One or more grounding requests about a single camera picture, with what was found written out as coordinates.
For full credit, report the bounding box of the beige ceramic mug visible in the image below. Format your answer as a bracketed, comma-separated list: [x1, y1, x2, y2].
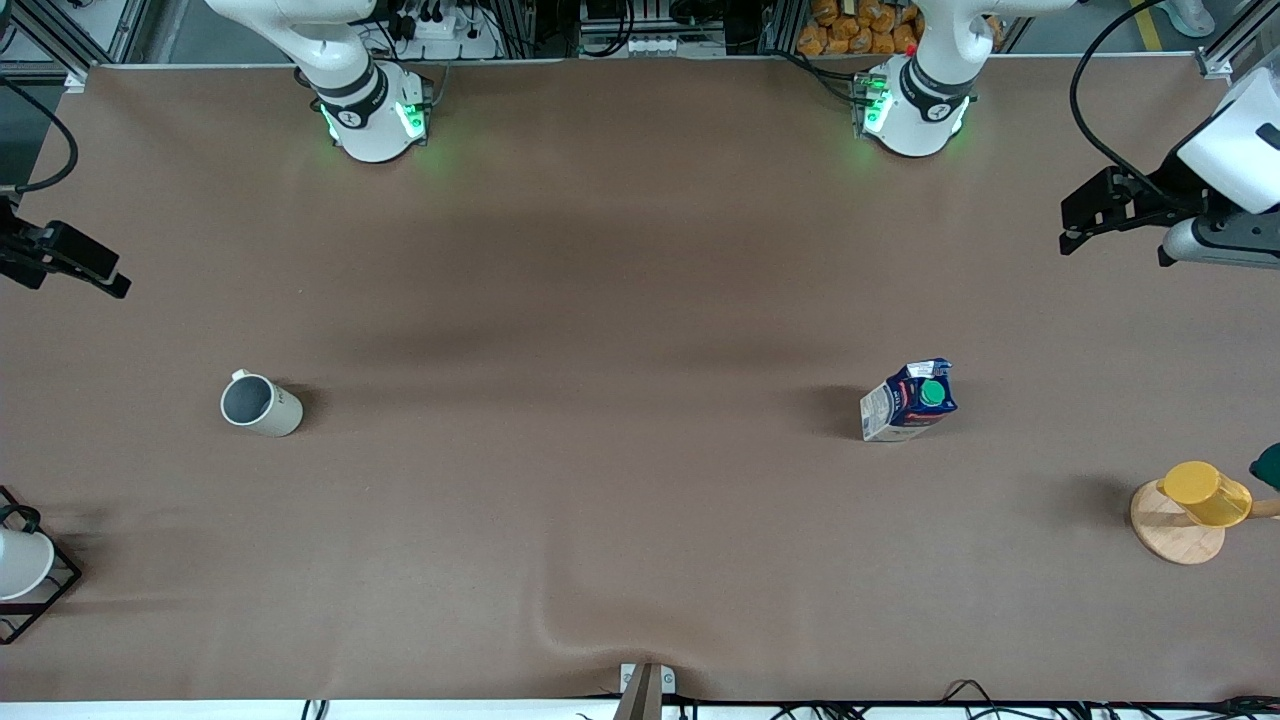
[220, 369, 304, 438]

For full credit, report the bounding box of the blue white milk carton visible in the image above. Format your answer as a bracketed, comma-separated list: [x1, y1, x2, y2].
[860, 358, 959, 443]

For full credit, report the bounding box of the yellow plastic cup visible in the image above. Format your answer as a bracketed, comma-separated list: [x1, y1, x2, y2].
[1157, 461, 1254, 528]

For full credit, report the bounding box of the white cup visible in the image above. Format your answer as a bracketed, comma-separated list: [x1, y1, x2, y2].
[0, 527, 56, 601]

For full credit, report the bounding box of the pale grey shoe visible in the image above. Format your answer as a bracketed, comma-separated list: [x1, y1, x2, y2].
[1148, 0, 1218, 39]

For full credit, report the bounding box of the wooden mug stand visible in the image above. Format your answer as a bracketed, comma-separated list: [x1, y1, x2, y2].
[1130, 478, 1280, 566]

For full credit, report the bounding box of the orange snack bag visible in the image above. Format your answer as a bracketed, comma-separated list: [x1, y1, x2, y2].
[797, 0, 923, 57]

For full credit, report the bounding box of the white power strip with plugs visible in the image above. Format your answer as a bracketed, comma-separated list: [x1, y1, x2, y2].
[392, 0, 503, 61]

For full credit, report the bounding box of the small white socket strip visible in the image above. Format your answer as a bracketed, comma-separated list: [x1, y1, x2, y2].
[622, 34, 703, 58]

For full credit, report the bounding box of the brown table cover cloth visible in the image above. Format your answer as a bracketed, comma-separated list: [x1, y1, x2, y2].
[0, 55, 1280, 704]

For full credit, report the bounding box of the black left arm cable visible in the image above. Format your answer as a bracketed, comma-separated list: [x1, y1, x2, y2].
[1068, 0, 1201, 206]

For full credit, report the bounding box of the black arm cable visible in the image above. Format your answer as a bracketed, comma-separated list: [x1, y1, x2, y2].
[0, 76, 80, 196]
[1068, 0, 1201, 206]

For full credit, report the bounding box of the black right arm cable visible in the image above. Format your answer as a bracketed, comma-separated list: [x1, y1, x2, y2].
[0, 76, 80, 196]

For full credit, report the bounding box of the black wire rack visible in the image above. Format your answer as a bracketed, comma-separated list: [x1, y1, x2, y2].
[0, 485, 83, 646]

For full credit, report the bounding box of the black cable bundle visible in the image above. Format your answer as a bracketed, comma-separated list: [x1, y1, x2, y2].
[575, 680, 1280, 720]

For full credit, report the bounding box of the metal table clamp bracket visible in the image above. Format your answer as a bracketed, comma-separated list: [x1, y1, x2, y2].
[613, 662, 677, 720]

